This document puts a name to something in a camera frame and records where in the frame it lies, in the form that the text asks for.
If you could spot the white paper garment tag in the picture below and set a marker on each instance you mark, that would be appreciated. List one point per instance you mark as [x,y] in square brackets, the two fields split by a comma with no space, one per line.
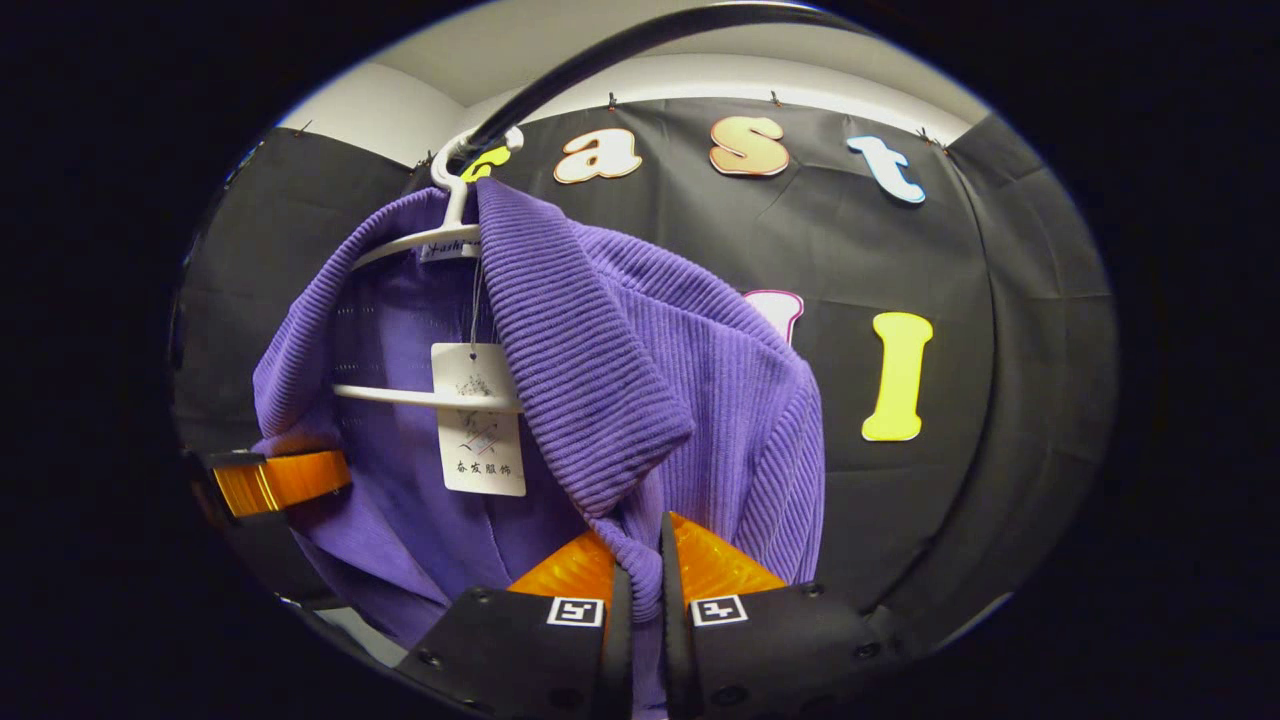
[480,450]

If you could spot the white plastic clothes hanger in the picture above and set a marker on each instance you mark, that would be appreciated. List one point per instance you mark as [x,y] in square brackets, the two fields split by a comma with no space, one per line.
[400,396]

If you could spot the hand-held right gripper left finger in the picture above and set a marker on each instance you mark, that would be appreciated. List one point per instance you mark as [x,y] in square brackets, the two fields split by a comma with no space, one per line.
[618,660]

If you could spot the black backdrop cloth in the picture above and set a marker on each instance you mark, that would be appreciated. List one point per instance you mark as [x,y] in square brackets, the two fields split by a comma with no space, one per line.
[850,260]

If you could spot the purple knitted cardigan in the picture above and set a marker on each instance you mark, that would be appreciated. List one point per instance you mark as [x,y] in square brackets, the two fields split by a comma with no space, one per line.
[620,350]

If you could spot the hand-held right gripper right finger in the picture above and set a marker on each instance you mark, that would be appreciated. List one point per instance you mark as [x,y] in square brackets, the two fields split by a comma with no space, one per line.
[672,650]

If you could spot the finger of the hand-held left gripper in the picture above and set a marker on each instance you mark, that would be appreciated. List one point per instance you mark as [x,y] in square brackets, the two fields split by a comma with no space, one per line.
[290,478]

